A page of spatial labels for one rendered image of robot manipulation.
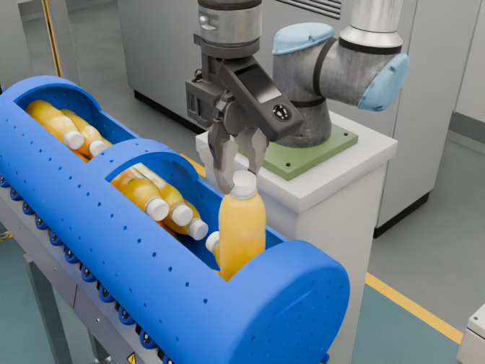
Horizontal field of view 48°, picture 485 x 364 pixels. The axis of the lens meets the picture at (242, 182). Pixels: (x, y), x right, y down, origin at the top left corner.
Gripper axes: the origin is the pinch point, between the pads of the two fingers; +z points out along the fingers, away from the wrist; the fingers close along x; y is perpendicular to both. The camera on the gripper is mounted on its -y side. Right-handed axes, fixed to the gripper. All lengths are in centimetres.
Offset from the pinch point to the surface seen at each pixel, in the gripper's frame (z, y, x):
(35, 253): 47, 62, 13
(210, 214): 27.0, 25.4, -13.2
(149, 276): 16.3, 8.0, 11.9
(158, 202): 16.4, 23.2, 0.0
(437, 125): 82, 65, -179
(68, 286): 45, 45, 13
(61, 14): 14, 131, -34
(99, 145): 21, 56, -5
